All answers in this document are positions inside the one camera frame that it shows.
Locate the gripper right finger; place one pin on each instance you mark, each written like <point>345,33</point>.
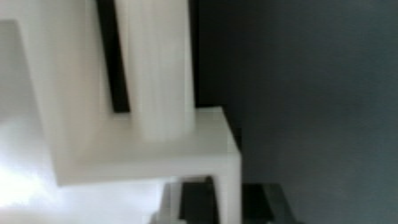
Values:
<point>265,206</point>

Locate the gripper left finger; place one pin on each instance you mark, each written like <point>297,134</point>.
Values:
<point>189,203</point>

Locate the white chair seat part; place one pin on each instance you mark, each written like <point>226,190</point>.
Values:
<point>87,160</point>

